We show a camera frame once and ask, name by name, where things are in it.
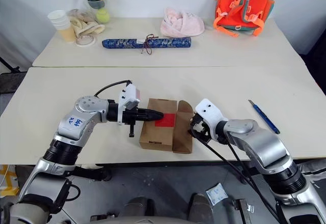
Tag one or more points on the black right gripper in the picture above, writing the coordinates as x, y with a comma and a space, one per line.
205, 132

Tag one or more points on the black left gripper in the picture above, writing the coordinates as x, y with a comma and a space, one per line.
131, 115

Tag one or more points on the red item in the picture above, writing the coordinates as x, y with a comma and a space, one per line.
165, 121

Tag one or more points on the brown cardboard box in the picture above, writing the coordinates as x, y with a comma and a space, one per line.
155, 137

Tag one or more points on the blue utility knife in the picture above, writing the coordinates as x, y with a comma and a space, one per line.
265, 117

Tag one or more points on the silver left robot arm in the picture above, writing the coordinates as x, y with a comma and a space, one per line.
86, 107

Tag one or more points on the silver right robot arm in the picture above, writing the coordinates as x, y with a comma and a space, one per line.
265, 142

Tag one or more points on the white desiccant packet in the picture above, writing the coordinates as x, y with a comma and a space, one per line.
216, 194

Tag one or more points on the blue dragon pattern scroll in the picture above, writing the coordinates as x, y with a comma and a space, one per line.
122, 43

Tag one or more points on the dark rounded shape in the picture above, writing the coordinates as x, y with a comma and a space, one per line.
201, 207

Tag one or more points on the white tape roll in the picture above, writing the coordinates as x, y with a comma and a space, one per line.
85, 40

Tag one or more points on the green tennis ball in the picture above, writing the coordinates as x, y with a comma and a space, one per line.
103, 15

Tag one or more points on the tan paper cup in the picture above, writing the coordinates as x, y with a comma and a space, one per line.
67, 34

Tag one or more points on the grey bowl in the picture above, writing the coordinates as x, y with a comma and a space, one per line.
96, 4

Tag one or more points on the orange backpack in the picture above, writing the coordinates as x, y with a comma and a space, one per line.
242, 7

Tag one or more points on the white paper cup stack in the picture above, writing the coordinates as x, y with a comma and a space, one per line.
59, 19

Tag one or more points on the black tripod leg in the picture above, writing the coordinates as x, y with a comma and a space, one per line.
9, 65

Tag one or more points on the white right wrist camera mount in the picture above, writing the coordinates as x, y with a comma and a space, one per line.
208, 109

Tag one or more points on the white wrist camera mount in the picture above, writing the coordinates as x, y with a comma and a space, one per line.
130, 94
208, 109

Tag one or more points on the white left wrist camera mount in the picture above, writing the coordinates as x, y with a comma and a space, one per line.
130, 94

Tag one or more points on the grey metal bracket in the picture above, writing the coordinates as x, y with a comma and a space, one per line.
244, 207

